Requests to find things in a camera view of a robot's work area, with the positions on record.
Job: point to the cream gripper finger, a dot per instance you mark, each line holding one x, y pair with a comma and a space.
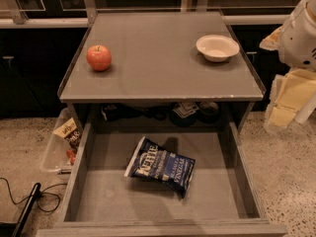
290, 95
271, 41

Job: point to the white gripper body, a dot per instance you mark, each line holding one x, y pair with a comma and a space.
297, 42

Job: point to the blue Kettle chip bag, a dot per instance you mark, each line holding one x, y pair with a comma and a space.
153, 162

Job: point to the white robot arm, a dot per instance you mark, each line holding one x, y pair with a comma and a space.
307, 111

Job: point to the items behind drawer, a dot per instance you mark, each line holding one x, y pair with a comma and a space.
180, 114

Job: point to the grey cabinet counter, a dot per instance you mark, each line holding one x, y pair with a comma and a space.
155, 60

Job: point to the open grey top drawer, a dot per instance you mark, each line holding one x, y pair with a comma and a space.
100, 201

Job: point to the brown snack bag in bin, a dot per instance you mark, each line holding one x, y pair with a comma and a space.
70, 132

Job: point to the white paper bowl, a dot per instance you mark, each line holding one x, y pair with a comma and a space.
216, 48

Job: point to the red apple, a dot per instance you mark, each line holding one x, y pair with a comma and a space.
99, 57

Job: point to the clear plastic storage bin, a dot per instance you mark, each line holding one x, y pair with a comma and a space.
59, 157

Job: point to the black device on floor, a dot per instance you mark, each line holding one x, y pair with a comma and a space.
15, 229

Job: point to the white railing frame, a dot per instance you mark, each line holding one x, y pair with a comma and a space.
84, 12

